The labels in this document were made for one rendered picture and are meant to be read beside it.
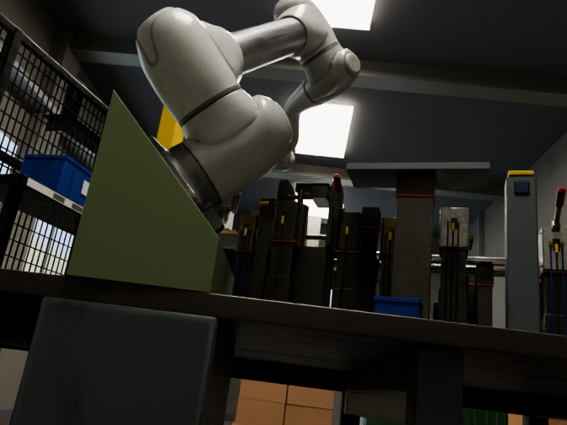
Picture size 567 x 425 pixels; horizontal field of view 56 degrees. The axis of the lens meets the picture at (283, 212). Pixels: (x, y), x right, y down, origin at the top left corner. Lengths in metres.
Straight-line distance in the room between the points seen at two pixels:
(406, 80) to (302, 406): 3.64
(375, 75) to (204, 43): 3.94
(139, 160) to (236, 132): 0.20
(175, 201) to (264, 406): 5.37
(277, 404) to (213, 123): 5.35
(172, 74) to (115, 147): 0.19
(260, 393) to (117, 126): 5.38
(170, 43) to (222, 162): 0.25
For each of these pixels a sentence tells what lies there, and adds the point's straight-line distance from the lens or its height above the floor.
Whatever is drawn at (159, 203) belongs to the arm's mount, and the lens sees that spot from 0.98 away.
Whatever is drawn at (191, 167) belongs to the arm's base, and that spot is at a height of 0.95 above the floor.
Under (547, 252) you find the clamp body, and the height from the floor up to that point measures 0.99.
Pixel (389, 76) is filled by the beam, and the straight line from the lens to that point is 5.01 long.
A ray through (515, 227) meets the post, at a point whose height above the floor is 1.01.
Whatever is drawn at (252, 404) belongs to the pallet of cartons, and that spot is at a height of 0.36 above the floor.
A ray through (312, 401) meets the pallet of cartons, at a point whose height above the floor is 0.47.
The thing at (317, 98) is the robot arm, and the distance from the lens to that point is 1.70.
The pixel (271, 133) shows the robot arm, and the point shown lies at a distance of 1.09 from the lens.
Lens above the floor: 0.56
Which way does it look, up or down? 18 degrees up
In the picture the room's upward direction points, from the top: 7 degrees clockwise
